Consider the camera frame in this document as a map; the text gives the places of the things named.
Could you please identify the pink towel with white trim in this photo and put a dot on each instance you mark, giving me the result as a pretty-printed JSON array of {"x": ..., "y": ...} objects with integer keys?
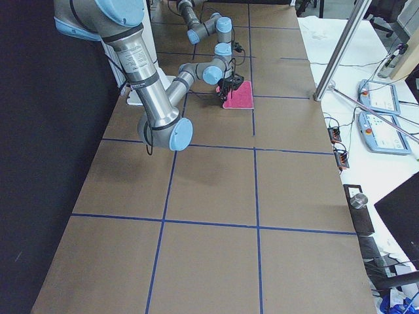
[{"x": 242, "y": 98}]

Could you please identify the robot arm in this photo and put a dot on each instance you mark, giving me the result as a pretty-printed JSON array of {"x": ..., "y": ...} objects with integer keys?
[
  {"x": 203, "y": 22},
  {"x": 120, "y": 25}
]

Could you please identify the orange black connector box far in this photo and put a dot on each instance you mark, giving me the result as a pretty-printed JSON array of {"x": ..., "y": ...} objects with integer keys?
[{"x": 333, "y": 131}]

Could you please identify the orange black connector box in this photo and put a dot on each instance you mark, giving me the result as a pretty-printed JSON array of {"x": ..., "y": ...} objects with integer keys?
[
  {"x": 333, "y": 131},
  {"x": 341, "y": 155}
]

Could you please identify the long reacher grabber stick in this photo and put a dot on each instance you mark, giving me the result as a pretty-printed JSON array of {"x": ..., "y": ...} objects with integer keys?
[{"x": 360, "y": 105}]

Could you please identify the orange black connector box near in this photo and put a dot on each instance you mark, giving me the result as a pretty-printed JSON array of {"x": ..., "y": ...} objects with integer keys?
[{"x": 341, "y": 155}]

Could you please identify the upper teach pendant tablet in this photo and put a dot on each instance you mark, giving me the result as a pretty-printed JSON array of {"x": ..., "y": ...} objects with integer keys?
[{"x": 379, "y": 96}]

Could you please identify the teach pendant tablet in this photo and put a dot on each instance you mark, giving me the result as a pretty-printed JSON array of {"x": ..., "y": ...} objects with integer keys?
[
  {"x": 380, "y": 137},
  {"x": 379, "y": 96}
]

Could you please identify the lower teach pendant tablet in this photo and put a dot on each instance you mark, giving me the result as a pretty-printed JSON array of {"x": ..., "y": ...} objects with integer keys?
[{"x": 380, "y": 137}]

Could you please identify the grey power strip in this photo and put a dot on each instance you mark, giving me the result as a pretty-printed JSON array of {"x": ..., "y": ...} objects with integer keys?
[{"x": 393, "y": 60}]

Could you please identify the silver metal cup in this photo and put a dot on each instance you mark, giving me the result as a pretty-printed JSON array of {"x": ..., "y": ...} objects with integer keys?
[{"x": 358, "y": 201}]

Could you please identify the black tray under cup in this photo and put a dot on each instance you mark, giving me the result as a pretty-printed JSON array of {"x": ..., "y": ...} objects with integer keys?
[{"x": 360, "y": 217}]

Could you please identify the black monitor corner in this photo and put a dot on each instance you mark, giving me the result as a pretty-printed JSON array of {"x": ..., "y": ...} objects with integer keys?
[{"x": 399, "y": 212}]

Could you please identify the blue plastic bag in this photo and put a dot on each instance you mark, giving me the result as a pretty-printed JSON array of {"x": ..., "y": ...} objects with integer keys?
[{"x": 405, "y": 305}]

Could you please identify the aluminium frame post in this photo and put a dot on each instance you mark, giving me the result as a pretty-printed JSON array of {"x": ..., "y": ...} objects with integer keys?
[{"x": 348, "y": 32}]

